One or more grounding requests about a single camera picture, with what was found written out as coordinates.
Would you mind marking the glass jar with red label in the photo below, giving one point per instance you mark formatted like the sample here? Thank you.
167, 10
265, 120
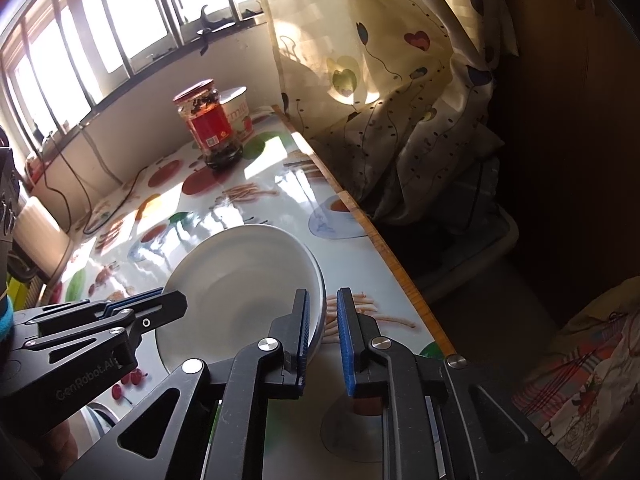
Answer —
212, 120

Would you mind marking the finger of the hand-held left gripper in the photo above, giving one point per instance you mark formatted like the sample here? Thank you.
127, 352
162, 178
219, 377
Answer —
160, 307
135, 299

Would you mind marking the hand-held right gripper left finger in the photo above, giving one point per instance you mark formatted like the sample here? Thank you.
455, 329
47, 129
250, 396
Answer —
303, 342

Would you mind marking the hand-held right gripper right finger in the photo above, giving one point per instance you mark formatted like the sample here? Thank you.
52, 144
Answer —
346, 345

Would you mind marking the cream and black electric kettle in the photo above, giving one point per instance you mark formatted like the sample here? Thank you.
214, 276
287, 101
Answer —
42, 240

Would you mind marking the white ceramic plate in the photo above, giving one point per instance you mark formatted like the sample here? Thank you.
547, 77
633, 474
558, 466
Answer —
240, 280

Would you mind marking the person's left hand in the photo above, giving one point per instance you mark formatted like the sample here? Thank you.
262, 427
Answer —
55, 445

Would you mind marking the metal window grille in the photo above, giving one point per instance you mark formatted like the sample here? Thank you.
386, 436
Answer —
100, 35

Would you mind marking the white plastic basin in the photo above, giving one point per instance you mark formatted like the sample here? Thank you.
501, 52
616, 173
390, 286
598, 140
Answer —
470, 260

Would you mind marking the fruit print tablecloth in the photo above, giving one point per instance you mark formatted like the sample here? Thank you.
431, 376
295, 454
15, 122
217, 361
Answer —
260, 185

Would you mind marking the white cup with red print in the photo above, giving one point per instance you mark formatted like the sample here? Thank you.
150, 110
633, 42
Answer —
240, 110

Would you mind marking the printed blanket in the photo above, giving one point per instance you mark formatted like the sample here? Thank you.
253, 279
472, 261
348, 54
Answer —
590, 375

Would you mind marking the black window latch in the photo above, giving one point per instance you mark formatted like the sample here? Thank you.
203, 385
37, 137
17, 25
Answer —
206, 30

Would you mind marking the cream patterned curtain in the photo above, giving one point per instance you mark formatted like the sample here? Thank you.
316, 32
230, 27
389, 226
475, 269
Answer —
390, 85

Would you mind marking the large yellow-green cardboard box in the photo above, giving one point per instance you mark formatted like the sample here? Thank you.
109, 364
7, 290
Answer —
25, 295

